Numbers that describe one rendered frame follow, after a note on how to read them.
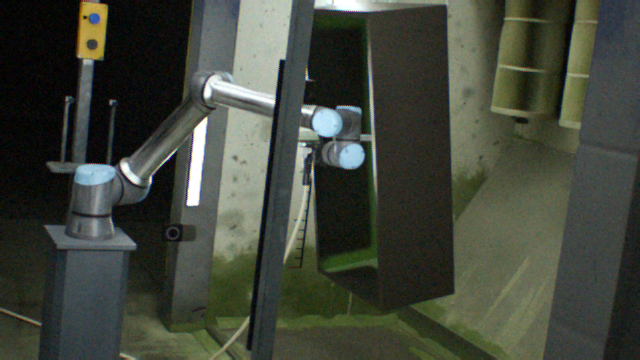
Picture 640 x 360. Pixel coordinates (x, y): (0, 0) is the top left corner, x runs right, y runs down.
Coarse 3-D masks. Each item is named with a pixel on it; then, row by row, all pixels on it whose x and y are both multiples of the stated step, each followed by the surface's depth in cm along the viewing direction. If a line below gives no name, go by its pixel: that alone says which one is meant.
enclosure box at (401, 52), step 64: (320, 64) 406; (384, 64) 352; (384, 128) 357; (448, 128) 370; (320, 192) 418; (384, 192) 362; (448, 192) 376; (320, 256) 424; (384, 256) 368; (448, 256) 382
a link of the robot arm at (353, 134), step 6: (342, 108) 324; (348, 108) 323; (354, 108) 324; (354, 114) 324; (360, 114) 326; (354, 120) 322; (360, 120) 327; (354, 126) 323; (360, 126) 327; (348, 132) 322; (354, 132) 325; (360, 132) 328; (336, 138) 327; (342, 138) 325; (348, 138) 324; (354, 138) 325
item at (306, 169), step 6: (300, 132) 351; (306, 132) 352; (312, 132) 354; (300, 138) 352; (306, 138) 353; (312, 138) 354; (318, 138) 356; (360, 138) 365; (366, 138) 366; (300, 144) 353; (306, 156) 354; (306, 162) 354; (306, 168) 355; (306, 174) 355; (306, 180) 355
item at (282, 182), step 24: (312, 0) 246; (288, 48) 249; (288, 72) 248; (288, 96) 248; (288, 120) 249; (288, 144) 251; (288, 168) 252; (288, 192) 253; (288, 216) 255; (264, 240) 257; (264, 264) 257; (264, 288) 256; (264, 312) 257; (264, 336) 258
